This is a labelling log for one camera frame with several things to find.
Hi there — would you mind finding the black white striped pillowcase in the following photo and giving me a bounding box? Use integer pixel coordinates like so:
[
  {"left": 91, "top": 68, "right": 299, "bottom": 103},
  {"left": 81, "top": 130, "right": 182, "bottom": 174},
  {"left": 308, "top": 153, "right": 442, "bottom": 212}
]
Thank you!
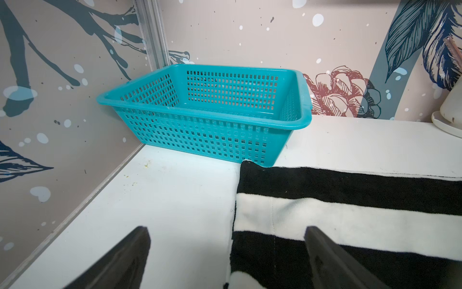
[{"left": 225, "top": 161, "right": 462, "bottom": 289}]

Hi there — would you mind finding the teal plastic basket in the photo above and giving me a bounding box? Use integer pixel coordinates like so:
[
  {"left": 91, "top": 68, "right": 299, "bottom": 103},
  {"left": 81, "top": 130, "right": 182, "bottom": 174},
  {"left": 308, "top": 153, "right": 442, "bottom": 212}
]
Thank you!
[{"left": 97, "top": 64, "right": 312, "bottom": 167}]

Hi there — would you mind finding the white utensil holder cup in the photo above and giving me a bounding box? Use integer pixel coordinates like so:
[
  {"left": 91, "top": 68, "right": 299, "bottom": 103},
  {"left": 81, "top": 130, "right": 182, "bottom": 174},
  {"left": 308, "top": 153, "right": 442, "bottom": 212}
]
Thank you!
[{"left": 431, "top": 77, "right": 462, "bottom": 138}]

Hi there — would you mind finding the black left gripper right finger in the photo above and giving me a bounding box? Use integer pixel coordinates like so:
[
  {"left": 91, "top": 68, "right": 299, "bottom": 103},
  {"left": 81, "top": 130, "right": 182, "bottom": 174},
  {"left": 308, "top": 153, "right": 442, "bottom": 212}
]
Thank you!
[{"left": 304, "top": 226, "right": 388, "bottom": 289}]

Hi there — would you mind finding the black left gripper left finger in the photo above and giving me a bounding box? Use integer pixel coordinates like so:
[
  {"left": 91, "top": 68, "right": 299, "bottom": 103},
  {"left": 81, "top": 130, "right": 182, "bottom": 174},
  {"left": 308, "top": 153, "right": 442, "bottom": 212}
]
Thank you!
[{"left": 66, "top": 226, "right": 151, "bottom": 289}]

